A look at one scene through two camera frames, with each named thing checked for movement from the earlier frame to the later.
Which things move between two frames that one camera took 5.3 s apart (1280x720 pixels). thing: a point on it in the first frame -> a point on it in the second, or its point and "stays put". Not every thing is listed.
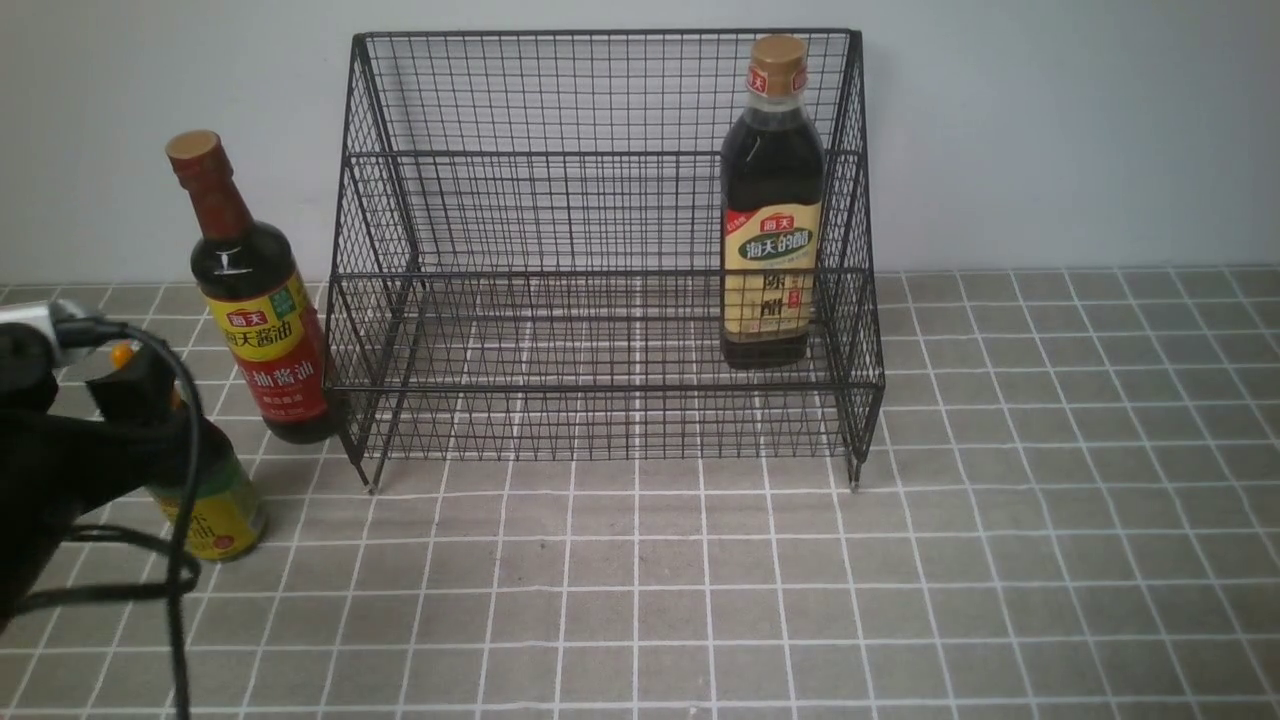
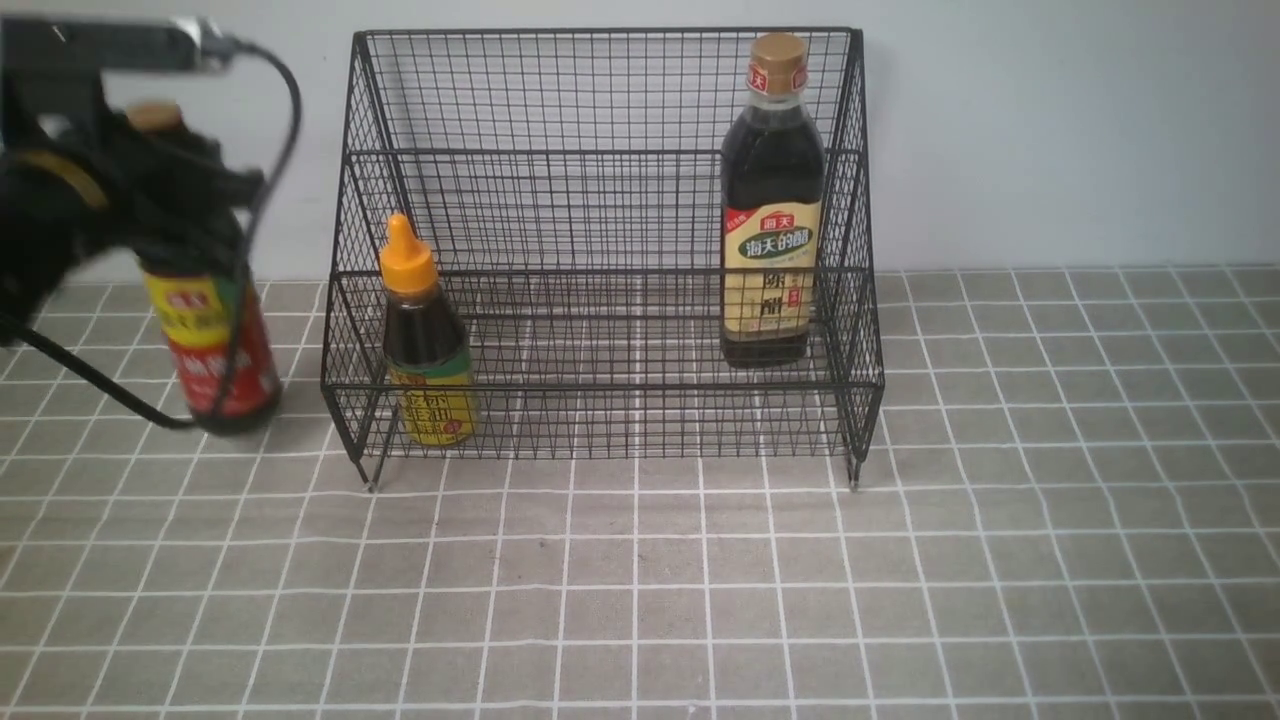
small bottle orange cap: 228,520 -> 428,368
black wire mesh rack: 527,257 stays put
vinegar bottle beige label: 772,178 stays put
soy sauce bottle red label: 255,300 -> 194,311
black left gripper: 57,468 -> 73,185
